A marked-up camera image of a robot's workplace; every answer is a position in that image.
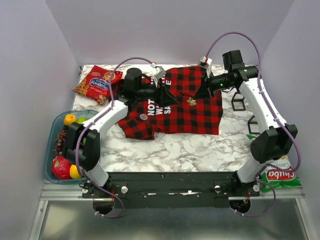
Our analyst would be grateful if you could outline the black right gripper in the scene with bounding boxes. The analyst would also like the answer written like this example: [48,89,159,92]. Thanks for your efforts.
[193,70,235,100]

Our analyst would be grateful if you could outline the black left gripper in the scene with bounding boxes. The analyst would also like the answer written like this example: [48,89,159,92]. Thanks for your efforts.
[135,77,179,108]

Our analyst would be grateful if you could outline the gold leaf brooch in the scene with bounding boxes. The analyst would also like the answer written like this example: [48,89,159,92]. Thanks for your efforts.
[187,97,197,107]

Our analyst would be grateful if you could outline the red black plaid shirt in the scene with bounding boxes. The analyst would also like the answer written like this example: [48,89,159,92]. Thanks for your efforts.
[117,65,223,140]

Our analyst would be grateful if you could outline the clear round sticker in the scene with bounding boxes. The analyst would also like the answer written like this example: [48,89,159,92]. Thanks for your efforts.
[139,113,148,121]

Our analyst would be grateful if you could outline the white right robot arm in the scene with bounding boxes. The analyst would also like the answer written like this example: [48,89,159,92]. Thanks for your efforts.
[194,50,298,196]

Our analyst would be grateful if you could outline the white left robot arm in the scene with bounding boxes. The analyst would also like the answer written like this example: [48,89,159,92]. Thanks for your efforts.
[62,65,178,198]

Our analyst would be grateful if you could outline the red candy bag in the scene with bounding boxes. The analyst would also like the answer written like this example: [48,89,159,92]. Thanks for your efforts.
[73,65,112,105]

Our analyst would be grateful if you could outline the green lime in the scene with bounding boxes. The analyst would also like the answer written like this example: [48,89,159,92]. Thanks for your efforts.
[76,117,88,124]

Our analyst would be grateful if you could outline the orange mandarin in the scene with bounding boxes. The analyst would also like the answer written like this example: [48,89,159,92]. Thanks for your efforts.
[63,113,77,126]

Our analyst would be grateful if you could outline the teal plastic fruit tray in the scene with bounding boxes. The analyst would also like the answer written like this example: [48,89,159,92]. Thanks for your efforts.
[43,109,98,185]

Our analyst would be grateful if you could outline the green chips bag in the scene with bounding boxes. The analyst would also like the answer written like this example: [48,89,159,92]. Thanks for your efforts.
[246,133,303,193]

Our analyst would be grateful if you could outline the yellow lemon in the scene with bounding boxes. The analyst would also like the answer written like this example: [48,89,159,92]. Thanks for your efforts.
[69,164,82,179]

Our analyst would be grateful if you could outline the dark red grapes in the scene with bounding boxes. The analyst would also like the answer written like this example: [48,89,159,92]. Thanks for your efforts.
[53,125,68,156]

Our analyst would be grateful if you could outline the red dragon fruit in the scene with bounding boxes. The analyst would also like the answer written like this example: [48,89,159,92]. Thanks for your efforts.
[51,155,72,180]

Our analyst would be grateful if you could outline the black wire stand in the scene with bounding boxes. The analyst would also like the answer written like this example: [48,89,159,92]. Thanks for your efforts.
[247,115,260,135]
[231,91,246,112]

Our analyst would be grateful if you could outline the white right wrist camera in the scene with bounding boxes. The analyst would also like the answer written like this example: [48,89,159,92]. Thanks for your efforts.
[198,56,212,78]

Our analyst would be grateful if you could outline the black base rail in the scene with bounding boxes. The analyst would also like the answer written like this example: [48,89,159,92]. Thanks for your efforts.
[81,171,261,209]

